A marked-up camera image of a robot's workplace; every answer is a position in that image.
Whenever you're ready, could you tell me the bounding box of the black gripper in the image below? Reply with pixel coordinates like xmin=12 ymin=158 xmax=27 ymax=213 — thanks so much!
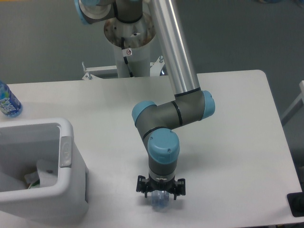
xmin=136 ymin=175 xmax=186 ymax=200

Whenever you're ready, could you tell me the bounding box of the black device at table corner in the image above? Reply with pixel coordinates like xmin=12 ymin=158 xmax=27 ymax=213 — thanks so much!
xmin=287 ymin=192 xmax=304 ymax=218

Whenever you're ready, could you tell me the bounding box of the white frame at right edge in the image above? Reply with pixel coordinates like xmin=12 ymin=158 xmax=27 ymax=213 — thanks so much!
xmin=281 ymin=80 xmax=304 ymax=126

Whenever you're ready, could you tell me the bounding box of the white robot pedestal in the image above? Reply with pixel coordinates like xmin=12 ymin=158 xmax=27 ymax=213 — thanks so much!
xmin=104 ymin=12 xmax=156 ymax=78

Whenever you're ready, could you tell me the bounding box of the blue labelled water bottle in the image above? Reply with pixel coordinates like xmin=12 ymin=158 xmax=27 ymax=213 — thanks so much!
xmin=0 ymin=81 xmax=23 ymax=118

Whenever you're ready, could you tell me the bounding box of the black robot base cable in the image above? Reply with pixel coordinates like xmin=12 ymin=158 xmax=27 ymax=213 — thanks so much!
xmin=121 ymin=37 xmax=134 ymax=77

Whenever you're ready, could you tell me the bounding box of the white frame bracket left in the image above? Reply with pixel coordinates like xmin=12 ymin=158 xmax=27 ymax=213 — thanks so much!
xmin=82 ymin=62 xmax=118 ymax=80

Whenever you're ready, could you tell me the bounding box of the white frame bracket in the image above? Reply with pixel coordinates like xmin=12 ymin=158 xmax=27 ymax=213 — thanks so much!
xmin=150 ymin=55 xmax=168 ymax=76
xmin=82 ymin=62 xmax=118 ymax=80

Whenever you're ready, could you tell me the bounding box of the clear plastic bottle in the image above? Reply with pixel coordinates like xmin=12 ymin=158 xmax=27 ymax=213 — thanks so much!
xmin=151 ymin=190 xmax=170 ymax=211

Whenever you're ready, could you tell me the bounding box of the white trash can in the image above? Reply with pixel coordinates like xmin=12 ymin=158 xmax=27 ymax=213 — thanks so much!
xmin=0 ymin=118 xmax=89 ymax=220

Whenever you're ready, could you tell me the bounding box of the white frame bracket right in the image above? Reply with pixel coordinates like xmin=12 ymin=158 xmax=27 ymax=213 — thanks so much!
xmin=150 ymin=55 xmax=168 ymax=76

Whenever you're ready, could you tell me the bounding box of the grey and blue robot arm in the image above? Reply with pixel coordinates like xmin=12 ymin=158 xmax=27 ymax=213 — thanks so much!
xmin=74 ymin=0 xmax=215 ymax=198

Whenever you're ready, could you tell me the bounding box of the green and white wrapper trash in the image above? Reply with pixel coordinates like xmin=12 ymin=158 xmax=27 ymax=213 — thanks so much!
xmin=24 ymin=171 xmax=40 ymax=189

